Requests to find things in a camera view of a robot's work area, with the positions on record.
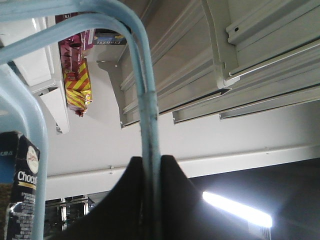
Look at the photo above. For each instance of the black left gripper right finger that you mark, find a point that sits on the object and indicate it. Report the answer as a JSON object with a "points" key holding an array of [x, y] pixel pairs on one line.
{"points": [[187, 216]]}

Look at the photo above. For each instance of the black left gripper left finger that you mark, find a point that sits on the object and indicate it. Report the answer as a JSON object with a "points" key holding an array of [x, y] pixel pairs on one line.
{"points": [[118, 215]]}

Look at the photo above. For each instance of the magenta snack bag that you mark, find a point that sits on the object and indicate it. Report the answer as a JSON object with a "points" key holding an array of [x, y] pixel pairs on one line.
{"points": [[74, 48]]}

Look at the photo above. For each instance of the light blue plastic basket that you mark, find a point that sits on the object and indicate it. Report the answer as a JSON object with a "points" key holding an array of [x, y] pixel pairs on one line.
{"points": [[109, 14]]}

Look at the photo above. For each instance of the dark blue Chocofello cookie box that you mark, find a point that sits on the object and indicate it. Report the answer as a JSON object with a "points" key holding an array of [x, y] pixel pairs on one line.
{"points": [[23, 159]]}

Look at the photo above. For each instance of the white supermarket shelf unit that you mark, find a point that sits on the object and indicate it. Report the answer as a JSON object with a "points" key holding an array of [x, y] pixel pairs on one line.
{"points": [[240, 89]]}

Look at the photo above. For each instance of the yellow red striped snack pack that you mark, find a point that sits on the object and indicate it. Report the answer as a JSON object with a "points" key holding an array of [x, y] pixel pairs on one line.
{"points": [[78, 89]]}

